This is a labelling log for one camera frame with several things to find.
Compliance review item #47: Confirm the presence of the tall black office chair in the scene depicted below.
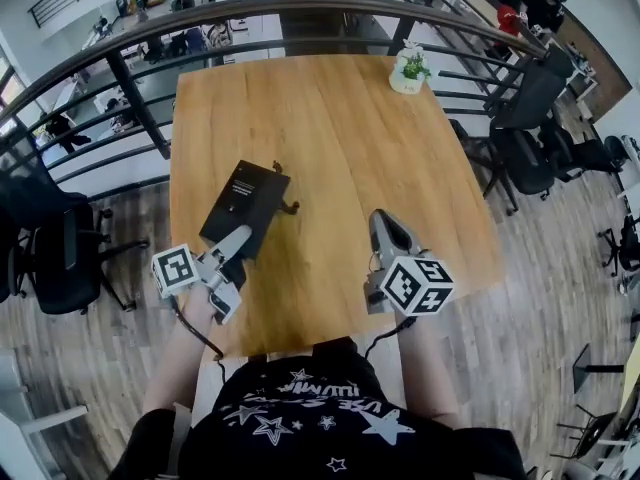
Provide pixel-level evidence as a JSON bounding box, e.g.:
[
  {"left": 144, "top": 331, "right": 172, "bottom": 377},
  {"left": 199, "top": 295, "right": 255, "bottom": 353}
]
[{"left": 448, "top": 45, "right": 576, "bottom": 218}]

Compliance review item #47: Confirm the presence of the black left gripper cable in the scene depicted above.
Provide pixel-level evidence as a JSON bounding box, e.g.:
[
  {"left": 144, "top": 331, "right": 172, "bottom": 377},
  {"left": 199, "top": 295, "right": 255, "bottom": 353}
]
[{"left": 169, "top": 295, "right": 227, "bottom": 384}]

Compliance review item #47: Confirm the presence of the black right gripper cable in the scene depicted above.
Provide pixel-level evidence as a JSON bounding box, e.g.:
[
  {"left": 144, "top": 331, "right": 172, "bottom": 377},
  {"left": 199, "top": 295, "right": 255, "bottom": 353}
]
[{"left": 363, "top": 316, "right": 418, "bottom": 362}]

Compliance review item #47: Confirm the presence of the red cloth item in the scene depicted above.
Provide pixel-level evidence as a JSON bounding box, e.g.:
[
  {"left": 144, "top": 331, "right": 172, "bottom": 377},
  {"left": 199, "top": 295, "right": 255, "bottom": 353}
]
[{"left": 493, "top": 4, "right": 527, "bottom": 45}]

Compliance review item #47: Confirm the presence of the black mesh office chair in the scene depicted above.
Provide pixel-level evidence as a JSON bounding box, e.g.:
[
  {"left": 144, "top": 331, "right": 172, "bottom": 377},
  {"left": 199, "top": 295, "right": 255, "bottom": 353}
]
[{"left": 0, "top": 132, "right": 151, "bottom": 318}]

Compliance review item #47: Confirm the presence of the dark staircase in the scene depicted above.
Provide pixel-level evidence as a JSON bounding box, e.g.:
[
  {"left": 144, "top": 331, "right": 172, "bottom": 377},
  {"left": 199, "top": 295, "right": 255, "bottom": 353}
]
[{"left": 272, "top": 0, "right": 351, "bottom": 57}]

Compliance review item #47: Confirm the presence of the potted plant in white pot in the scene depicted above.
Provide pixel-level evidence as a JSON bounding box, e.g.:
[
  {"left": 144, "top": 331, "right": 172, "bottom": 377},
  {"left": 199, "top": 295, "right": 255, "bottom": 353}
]
[{"left": 388, "top": 39, "right": 433, "bottom": 96}]

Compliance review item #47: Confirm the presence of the grey shoulder strap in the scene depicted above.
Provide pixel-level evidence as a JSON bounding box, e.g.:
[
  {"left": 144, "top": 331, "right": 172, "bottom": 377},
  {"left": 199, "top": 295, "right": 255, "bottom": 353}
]
[{"left": 168, "top": 401, "right": 192, "bottom": 475}]

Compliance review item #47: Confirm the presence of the dark curved handrail railing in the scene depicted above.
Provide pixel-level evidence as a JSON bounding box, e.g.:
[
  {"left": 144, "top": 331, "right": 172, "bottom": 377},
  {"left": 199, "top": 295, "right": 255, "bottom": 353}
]
[{"left": 0, "top": 0, "right": 551, "bottom": 190}]

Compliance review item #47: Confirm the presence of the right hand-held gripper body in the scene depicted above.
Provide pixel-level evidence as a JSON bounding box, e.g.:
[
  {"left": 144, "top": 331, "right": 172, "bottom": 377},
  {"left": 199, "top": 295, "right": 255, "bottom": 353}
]
[{"left": 363, "top": 250, "right": 455, "bottom": 317}]

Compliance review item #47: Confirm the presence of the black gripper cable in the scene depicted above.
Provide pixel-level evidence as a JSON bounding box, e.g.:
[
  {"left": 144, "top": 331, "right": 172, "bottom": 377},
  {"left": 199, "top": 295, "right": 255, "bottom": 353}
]
[
  {"left": 169, "top": 295, "right": 227, "bottom": 384},
  {"left": 363, "top": 316, "right": 418, "bottom": 362}
]

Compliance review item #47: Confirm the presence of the person's left forearm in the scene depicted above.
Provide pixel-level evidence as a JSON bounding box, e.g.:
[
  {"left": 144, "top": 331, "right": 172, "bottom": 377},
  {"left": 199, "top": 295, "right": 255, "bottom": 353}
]
[{"left": 142, "top": 317, "right": 216, "bottom": 420}]

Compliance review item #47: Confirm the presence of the black table pedestal base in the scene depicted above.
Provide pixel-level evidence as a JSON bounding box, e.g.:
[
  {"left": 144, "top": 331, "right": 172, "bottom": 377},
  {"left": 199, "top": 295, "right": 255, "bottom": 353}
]
[{"left": 571, "top": 343, "right": 627, "bottom": 395}]

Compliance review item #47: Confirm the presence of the white cabinet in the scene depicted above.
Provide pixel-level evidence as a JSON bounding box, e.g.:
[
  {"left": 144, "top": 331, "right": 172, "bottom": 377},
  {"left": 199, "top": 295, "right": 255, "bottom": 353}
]
[{"left": 0, "top": 347, "right": 90, "bottom": 480}]

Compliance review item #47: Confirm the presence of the white desk with dark items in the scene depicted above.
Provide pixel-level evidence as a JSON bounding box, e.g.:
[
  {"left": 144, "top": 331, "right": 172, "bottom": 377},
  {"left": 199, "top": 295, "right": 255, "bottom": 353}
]
[{"left": 617, "top": 135, "right": 640, "bottom": 200}]

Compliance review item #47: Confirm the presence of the person's left hand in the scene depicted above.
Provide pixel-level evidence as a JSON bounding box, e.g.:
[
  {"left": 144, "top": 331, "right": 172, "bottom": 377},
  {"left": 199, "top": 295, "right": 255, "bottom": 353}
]
[{"left": 182, "top": 285, "right": 217, "bottom": 327}]

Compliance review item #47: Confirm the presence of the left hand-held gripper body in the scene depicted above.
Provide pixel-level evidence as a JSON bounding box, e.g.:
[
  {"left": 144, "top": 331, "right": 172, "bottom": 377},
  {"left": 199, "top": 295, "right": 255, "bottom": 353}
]
[{"left": 151, "top": 243, "right": 246, "bottom": 325}]

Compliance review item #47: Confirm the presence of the black padded office chair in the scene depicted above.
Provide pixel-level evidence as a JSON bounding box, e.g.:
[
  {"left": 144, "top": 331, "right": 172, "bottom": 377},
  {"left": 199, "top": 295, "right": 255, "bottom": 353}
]
[{"left": 537, "top": 117, "right": 622, "bottom": 203}]

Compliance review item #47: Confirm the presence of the white desk by brick wall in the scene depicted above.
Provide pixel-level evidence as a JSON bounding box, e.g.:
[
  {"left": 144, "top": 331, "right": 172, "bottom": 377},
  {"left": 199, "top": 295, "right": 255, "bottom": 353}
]
[{"left": 568, "top": 47, "right": 600, "bottom": 122}]

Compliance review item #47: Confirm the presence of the black swivel office chair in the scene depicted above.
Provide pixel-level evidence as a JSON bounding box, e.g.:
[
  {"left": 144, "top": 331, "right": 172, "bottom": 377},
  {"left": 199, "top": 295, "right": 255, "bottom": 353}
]
[{"left": 597, "top": 214, "right": 640, "bottom": 278}]

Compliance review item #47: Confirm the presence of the person's right forearm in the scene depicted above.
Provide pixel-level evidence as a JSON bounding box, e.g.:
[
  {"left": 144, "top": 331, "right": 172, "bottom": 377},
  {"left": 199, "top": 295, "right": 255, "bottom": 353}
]
[{"left": 397, "top": 312, "right": 464, "bottom": 430}]

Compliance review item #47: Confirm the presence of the black star-print shirt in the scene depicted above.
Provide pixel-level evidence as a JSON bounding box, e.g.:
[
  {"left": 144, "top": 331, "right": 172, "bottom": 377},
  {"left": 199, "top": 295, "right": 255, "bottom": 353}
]
[{"left": 107, "top": 336, "right": 526, "bottom": 480}]

